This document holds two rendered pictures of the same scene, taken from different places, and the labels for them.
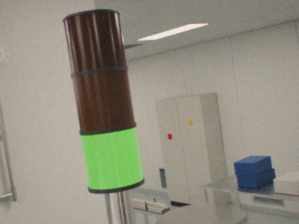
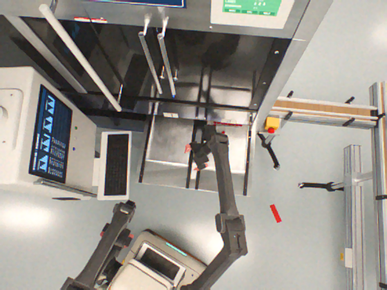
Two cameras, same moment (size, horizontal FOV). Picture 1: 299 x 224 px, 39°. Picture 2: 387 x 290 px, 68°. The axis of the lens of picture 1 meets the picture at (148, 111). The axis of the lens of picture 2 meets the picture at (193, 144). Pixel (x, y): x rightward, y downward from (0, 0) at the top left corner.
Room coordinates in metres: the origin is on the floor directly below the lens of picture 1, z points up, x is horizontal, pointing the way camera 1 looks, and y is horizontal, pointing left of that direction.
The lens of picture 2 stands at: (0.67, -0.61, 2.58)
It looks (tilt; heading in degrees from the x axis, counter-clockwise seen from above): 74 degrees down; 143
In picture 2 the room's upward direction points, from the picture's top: 8 degrees counter-clockwise
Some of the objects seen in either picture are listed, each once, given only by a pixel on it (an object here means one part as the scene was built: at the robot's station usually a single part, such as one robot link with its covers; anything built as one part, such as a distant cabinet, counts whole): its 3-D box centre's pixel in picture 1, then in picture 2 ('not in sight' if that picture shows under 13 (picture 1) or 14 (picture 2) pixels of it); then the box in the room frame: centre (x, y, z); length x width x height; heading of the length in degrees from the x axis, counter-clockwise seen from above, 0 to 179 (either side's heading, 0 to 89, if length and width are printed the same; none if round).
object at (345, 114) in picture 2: not in sight; (317, 110); (0.67, 0.36, 0.92); 0.69 x 0.16 x 0.16; 38
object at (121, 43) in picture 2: not in sight; (113, 65); (-0.07, -0.42, 1.51); 0.47 x 0.01 x 0.59; 38
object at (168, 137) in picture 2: not in sight; (171, 135); (0.14, -0.38, 0.90); 0.34 x 0.26 x 0.04; 128
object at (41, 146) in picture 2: not in sight; (49, 146); (-0.17, -0.90, 1.19); 0.50 x 0.19 x 0.78; 137
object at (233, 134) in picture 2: not in sight; (225, 141); (0.41, -0.17, 0.90); 0.34 x 0.26 x 0.04; 128
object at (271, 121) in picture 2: not in sight; (271, 122); (0.54, 0.07, 1.00); 0.08 x 0.07 x 0.07; 128
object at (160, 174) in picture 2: not in sight; (196, 150); (0.32, -0.33, 0.87); 0.70 x 0.48 x 0.02; 38
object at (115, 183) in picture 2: not in sight; (116, 163); (0.01, -0.75, 0.82); 0.40 x 0.14 x 0.02; 137
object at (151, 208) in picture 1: (85, 193); not in sight; (6.08, 1.08, 0.92); 3.60 x 0.15 x 0.16; 38
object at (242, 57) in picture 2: not in sight; (218, 76); (0.28, -0.14, 1.51); 0.43 x 0.01 x 0.59; 38
